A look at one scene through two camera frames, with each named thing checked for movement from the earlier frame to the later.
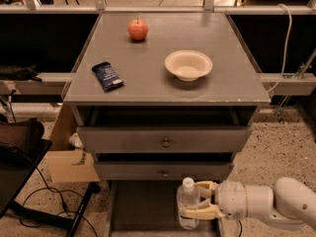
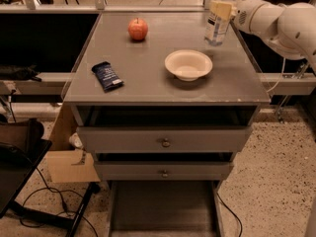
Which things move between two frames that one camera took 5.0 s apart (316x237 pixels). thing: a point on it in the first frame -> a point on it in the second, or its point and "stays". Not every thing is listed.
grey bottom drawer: x=148 y=208 stays
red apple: x=138 y=29 stays
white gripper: x=231 y=197 -> x=244 y=16
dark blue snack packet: x=107 y=76 stays
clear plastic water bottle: x=188 y=195 -> x=216 y=28
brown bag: x=20 y=133 stays
